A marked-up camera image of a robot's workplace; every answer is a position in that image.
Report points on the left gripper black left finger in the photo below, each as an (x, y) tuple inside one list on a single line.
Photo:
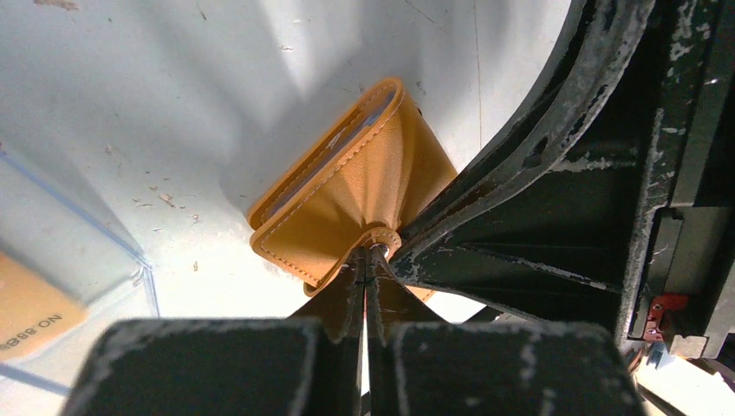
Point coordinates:
[(308, 363)]

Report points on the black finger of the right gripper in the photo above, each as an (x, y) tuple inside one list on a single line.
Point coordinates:
[(551, 221)]

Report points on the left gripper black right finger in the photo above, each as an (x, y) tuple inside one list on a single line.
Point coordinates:
[(420, 364)]

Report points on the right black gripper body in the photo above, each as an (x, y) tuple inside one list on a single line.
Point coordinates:
[(680, 262)]

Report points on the orange card holder wallet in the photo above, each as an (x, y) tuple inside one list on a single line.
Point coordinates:
[(367, 178)]

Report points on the clear plastic card box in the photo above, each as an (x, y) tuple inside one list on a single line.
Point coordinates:
[(48, 232)]

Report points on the gold credit card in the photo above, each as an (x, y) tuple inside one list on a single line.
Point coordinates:
[(33, 312)]

